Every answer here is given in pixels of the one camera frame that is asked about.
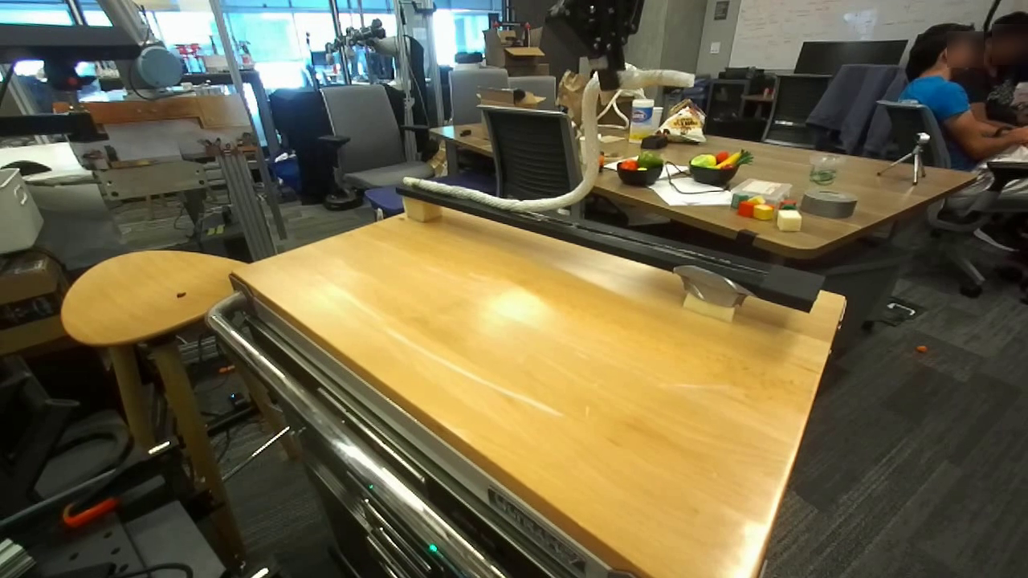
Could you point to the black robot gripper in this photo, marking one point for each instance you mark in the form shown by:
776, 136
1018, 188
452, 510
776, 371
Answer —
589, 35

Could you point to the grey mesh office chair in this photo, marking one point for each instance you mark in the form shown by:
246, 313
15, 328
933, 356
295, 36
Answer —
533, 152

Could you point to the black fruit bowl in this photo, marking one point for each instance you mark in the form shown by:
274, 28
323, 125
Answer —
641, 170
716, 170

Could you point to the white paper sheet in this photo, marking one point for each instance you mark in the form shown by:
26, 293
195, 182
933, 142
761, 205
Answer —
678, 188

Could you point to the red toy block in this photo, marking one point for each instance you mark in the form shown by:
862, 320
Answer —
747, 207

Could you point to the yellow toy block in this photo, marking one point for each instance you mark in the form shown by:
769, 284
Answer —
767, 213

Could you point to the grey fabric office chair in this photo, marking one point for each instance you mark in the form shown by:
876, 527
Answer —
375, 146

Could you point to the far wooden support block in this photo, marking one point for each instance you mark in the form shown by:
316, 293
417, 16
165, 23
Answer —
421, 209

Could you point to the wooden support block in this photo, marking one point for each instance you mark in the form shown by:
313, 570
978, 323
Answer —
421, 209
712, 293

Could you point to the wooden side desk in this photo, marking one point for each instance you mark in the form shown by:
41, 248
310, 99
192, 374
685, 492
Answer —
772, 175

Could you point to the clear plastic cup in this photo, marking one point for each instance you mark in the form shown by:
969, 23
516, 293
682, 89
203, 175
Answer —
822, 172

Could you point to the cream toy block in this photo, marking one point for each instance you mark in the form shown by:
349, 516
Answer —
789, 220

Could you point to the near wooden support block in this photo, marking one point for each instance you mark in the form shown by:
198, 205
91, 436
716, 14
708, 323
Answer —
712, 293

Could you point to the wooden top tool cart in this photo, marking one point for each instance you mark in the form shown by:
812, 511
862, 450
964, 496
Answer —
558, 407

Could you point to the person in blue shirt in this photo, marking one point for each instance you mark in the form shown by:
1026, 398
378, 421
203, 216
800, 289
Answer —
969, 136

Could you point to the round wooden stool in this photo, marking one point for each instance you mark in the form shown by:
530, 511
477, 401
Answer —
146, 299

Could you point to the long black rail object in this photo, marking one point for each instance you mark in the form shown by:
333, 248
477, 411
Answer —
756, 279

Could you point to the grey duct tape roll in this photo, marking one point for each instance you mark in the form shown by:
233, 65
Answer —
831, 205

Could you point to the steel cart handle bar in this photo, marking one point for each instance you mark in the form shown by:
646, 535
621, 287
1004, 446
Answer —
382, 525

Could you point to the orange handled tool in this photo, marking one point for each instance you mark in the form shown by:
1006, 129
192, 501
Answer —
84, 516

